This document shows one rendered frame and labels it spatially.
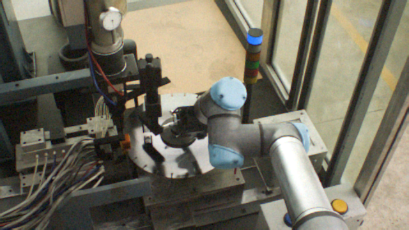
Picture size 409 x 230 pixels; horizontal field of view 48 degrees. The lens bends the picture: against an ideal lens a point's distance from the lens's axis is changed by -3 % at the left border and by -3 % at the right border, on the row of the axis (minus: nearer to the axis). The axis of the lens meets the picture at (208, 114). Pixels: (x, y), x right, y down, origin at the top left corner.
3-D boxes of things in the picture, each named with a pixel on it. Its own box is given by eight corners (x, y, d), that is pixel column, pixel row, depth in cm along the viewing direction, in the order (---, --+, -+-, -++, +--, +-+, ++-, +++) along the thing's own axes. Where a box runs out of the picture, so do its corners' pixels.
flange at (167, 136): (151, 130, 139) (151, 124, 137) (180, 112, 144) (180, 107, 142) (176, 153, 133) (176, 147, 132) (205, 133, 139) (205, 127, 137)
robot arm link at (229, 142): (262, 161, 99) (259, 112, 103) (209, 163, 99) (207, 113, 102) (257, 168, 107) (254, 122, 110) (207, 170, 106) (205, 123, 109)
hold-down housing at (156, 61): (163, 107, 129) (159, 48, 114) (164, 119, 126) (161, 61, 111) (143, 108, 128) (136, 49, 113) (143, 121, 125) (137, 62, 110)
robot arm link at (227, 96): (216, 109, 99) (215, 71, 102) (199, 123, 109) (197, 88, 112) (250, 112, 102) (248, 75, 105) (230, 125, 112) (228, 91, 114)
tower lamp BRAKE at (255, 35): (259, 34, 143) (259, 26, 140) (264, 43, 140) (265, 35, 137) (245, 36, 142) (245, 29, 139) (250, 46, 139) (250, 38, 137)
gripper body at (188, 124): (170, 112, 125) (185, 98, 115) (200, 108, 129) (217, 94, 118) (176, 140, 124) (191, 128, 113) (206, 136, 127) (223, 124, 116)
